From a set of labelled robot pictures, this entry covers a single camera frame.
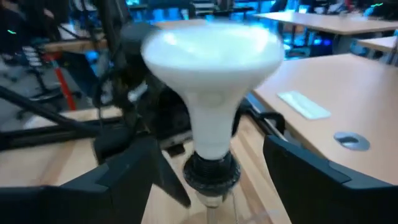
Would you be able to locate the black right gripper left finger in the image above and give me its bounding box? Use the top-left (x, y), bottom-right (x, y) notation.
top-left (0, 136), bottom-right (156, 224)

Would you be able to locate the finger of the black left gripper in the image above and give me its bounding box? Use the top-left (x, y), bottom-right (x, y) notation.
top-left (152, 144), bottom-right (192, 209)

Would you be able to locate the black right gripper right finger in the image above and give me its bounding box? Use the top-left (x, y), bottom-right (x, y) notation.
top-left (262, 135), bottom-right (398, 224)

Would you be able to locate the white reflector lightbulb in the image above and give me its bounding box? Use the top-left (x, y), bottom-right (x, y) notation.
top-left (141, 23), bottom-right (285, 161)

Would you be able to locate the beige wooden desk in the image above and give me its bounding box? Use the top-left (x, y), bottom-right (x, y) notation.
top-left (356, 35), bottom-right (398, 54)
top-left (43, 18), bottom-right (218, 53)
top-left (253, 11), bottom-right (398, 36)
top-left (251, 52), bottom-right (398, 187)

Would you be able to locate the red pole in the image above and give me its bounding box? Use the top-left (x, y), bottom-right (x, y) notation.
top-left (46, 52), bottom-right (77, 111)

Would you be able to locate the grey desk cable grommet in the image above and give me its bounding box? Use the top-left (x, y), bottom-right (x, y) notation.
top-left (333, 131), bottom-right (371, 152)

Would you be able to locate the black aluminium table frame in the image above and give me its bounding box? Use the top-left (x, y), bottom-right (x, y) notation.
top-left (0, 85), bottom-right (287, 152)

